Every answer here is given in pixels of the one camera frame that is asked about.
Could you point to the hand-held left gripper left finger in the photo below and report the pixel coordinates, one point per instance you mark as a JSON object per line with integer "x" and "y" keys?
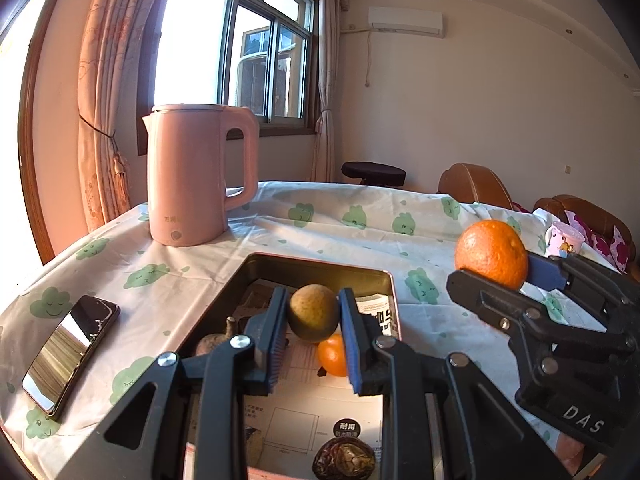
{"x": 274, "y": 347}

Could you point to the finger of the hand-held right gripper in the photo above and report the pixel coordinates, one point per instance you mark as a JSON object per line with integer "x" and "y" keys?
{"x": 545, "y": 272}
{"x": 480, "y": 297}

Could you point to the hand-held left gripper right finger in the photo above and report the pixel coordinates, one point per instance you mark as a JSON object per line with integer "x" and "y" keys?
{"x": 350, "y": 347}

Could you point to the small orange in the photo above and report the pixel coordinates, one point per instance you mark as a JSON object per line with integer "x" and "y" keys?
{"x": 332, "y": 357}

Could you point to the large orange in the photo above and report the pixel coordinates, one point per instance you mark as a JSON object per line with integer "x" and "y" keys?
{"x": 490, "y": 252}

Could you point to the small brown-green round longan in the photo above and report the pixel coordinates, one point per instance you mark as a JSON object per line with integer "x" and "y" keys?
{"x": 312, "y": 312}

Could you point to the brown russet pear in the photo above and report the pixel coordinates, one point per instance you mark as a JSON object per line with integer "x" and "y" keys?
{"x": 215, "y": 344}

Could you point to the pink tin box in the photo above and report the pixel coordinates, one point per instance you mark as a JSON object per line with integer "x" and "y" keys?
{"x": 235, "y": 280}

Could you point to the person's right hand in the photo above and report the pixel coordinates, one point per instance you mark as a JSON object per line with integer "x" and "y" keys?
{"x": 565, "y": 455}

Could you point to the pink cartoon cat cup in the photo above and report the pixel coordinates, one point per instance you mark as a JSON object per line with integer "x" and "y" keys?
{"x": 565, "y": 242}

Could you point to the pink floral cushion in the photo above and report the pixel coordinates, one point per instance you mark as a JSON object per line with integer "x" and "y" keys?
{"x": 607, "y": 245}

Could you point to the printed paper sheet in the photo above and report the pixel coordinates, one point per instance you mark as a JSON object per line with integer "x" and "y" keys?
{"x": 310, "y": 410}

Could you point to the dark round stool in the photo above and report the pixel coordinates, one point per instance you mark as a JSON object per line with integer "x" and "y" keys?
{"x": 372, "y": 172}

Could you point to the pink electric kettle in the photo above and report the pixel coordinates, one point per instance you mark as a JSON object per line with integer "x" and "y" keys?
{"x": 190, "y": 175}

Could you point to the black smartphone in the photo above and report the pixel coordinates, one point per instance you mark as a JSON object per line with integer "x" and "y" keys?
{"x": 70, "y": 355}

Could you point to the curtain tieback tassel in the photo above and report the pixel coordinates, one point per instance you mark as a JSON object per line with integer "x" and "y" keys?
{"x": 120, "y": 170}

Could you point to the pale narrow curtain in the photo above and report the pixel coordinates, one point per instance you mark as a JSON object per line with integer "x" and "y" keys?
{"x": 327, "y": 85}

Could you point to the white air conditioner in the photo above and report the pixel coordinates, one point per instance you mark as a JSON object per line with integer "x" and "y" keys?
{"x": 405, "y": 21}

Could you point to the sliding glass window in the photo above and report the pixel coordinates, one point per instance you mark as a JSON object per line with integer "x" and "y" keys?
{"x": 240, "y": 50}

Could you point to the pink patterned curtain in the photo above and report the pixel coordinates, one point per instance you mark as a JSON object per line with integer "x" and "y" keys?
{"x": 110, "y": 60}

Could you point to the wooden door frame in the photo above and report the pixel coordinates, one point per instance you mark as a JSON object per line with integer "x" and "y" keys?
{"x": 37, "y": 135}

